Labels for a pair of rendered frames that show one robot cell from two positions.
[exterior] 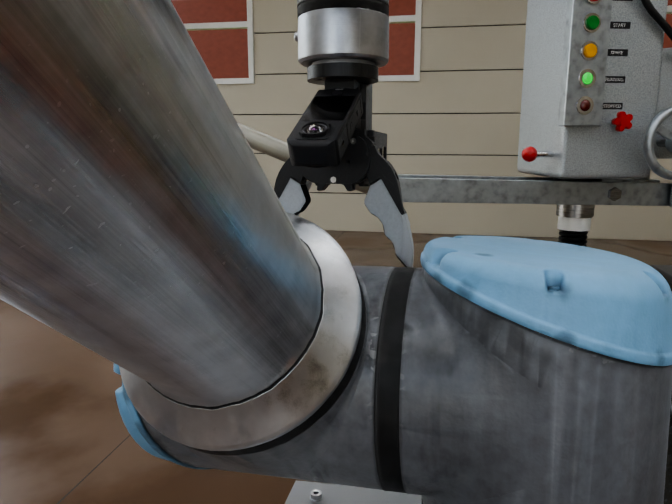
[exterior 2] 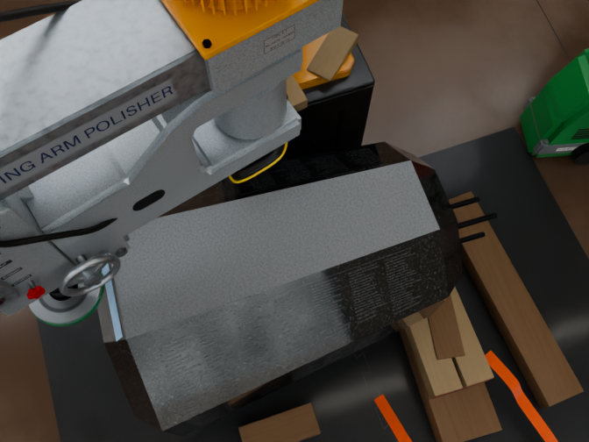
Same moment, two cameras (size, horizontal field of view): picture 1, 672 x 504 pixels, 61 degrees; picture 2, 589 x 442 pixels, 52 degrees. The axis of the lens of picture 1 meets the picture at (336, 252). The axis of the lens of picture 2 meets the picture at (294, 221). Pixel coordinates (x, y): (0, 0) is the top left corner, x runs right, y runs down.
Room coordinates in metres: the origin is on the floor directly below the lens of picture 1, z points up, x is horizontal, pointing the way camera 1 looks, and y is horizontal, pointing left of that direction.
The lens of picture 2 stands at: (0.58, -0.92, 2.61)
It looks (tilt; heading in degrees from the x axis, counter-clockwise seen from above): 68 degrees down; 333
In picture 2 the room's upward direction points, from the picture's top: straight up
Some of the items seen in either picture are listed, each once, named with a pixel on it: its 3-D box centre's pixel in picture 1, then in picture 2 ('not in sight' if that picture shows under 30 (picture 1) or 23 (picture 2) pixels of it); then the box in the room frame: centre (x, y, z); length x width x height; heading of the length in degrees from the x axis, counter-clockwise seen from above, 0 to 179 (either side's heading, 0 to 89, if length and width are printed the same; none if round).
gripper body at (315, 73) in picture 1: (344, 130); not in sight; (0.60, -0.01, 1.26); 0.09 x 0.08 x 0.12; 162
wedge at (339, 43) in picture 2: not in sight; (332, 52); (1.75, -1.67, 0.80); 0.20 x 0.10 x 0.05; 122
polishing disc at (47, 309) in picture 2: not in sight; (64, 287); (1.30, -0.54, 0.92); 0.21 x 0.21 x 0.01
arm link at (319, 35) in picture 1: (340, 45); not in sight; (0.60, 0.00, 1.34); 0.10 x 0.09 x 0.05; 72
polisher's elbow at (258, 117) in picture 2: not in sight; (245, 86); (1.38, -1.20, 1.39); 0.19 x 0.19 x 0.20
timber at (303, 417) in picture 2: not in sight; (280, 431); (0.71, -0.93, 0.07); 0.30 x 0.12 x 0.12; 81
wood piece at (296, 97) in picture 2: not in sight; (281, 87); (1.70, -1.44, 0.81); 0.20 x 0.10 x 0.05; 0
